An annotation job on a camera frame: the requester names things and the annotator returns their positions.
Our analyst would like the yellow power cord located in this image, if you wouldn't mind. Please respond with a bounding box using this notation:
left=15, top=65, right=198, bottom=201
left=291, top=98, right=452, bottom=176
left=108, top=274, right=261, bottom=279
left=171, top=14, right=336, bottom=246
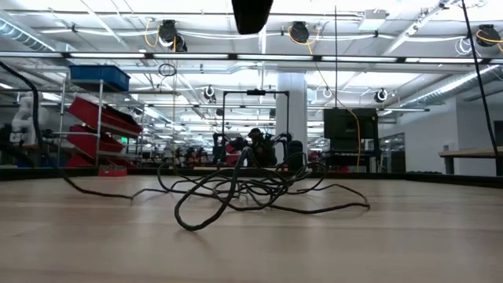
left=288, top=25, right=362, bottom=169

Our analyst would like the person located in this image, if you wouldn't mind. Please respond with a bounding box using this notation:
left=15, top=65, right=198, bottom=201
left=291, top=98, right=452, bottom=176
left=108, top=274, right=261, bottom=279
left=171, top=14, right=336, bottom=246
left=246, top=127, right=278, bottom=167

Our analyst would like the thin vertical black rod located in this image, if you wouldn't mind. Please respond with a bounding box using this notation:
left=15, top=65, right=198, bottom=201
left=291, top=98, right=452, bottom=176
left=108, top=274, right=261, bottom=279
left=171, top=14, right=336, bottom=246
left=334, top=5, right=339, bottom=110

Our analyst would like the metal shelf rack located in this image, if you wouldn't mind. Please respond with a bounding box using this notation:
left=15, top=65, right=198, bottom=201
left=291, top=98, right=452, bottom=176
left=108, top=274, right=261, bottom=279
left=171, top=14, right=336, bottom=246
left=56, top=78, right=147, bottom=169

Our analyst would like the black cylindrical stand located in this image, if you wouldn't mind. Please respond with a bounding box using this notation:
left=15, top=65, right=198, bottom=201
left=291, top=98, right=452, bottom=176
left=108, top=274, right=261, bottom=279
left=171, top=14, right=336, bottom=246
left=288, top=140, right=304, bottom=173

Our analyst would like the hanging black cable loop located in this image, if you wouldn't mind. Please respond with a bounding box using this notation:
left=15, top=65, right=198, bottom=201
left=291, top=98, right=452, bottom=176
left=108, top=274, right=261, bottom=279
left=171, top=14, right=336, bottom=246
left=157, top=62, right=178, bottom=78

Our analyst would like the white building pillar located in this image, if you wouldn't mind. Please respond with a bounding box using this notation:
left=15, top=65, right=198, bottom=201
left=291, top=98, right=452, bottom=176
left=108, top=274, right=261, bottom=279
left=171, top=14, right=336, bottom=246
left=276, top=72, right=309, bottom=164

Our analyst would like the blue storage bin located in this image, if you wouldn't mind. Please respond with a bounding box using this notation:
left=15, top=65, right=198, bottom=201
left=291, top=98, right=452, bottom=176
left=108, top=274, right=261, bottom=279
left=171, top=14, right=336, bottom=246
left=69, top=64, right=131, bottom=92

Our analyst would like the black ceiling cord reel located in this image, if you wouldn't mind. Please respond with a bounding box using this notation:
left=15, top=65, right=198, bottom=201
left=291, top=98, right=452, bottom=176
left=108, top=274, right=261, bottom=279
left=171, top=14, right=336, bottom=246
left=476, top=24, right=502, bottom=48
left=158, top=19, right=189, bottom=53
left=289, top=21, right=310, bottom=45

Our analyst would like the black gantry frame with camera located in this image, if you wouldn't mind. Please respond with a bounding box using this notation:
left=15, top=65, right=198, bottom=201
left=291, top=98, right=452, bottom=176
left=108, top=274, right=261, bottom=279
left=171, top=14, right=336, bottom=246
left=221, top=89, right=291, bottom=166

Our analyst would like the black diagonal cable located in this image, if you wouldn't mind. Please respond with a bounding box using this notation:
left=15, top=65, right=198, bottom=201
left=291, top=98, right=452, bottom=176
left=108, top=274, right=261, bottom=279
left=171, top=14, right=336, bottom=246
left=460, top=0, right=500, bottom=157

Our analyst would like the red tilted shelf bin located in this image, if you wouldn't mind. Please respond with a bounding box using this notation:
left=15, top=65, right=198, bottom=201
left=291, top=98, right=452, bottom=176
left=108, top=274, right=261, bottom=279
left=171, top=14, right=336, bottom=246
left=65, top=124, right=126, bottom=159
left=66, top=153, right=97, bottom=168
left=68, top=97, right=143, bottom=138

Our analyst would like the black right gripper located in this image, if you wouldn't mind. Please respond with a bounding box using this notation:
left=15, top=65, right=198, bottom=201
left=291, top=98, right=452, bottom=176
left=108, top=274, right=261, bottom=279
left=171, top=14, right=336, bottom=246
left=230, top=0, right=274, bottom=35

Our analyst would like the black screen on stand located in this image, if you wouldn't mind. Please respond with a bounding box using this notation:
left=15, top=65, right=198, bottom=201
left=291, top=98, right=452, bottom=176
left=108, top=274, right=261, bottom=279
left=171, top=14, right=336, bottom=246
left=321, top=108, right=380, bottom=174

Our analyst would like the long thin black cord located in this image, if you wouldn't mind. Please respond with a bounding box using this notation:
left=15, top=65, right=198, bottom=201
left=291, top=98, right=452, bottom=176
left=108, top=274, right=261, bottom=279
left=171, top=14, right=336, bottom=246
left=0, top=61, right=371, bottom=232

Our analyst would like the wooden bench table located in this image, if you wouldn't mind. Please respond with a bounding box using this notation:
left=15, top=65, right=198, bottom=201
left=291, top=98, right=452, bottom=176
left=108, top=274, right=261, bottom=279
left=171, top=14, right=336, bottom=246
left=439, top=147, right=503, bottom=177

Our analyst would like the long ceiling light strip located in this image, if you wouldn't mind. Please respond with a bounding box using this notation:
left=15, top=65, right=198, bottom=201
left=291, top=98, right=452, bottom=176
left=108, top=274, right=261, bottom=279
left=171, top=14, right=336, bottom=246
left=0, top=51, right=503, bottom=65

